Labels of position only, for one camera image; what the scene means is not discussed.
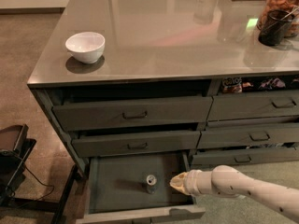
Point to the middle right drawer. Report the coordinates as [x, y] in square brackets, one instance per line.
[252, 135]

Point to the middle left drawer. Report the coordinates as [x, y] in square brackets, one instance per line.
[133, 143]

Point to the black stand with cable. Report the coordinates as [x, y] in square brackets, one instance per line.
[15, 148]

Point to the redbull can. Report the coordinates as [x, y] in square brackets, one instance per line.
[151, 182]

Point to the chip bag in drawer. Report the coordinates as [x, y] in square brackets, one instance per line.
[232, 85]

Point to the grey counter cabinet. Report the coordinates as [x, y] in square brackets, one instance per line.
[162, 49]

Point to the open bottom left drawer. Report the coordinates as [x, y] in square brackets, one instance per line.
[117, 191]

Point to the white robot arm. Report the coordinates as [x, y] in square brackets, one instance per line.
[227, 182]

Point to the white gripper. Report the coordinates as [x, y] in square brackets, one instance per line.
[192, 181]

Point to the white ceramic bowl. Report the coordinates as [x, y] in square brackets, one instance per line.
[86, 47]

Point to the top left drawer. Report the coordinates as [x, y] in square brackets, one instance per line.
[132, 113]

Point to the top right drawer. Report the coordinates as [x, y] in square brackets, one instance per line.
[254, 105]

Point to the bottom right drawer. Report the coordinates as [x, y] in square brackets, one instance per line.
[244, 156]

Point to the glass snack jar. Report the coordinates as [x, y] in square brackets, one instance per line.
[286, 5]

